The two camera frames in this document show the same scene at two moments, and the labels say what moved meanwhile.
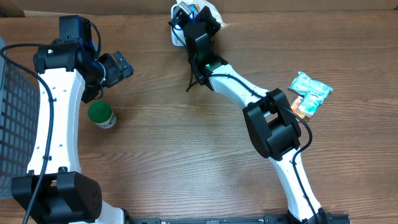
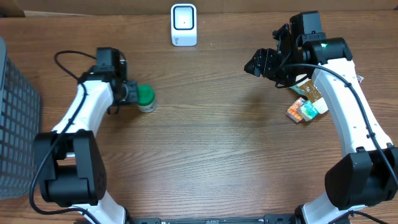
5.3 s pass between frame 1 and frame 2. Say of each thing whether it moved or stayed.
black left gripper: moved
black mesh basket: stayed
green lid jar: moved
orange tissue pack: stayed
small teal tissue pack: moved
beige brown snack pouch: moved
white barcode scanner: stayed
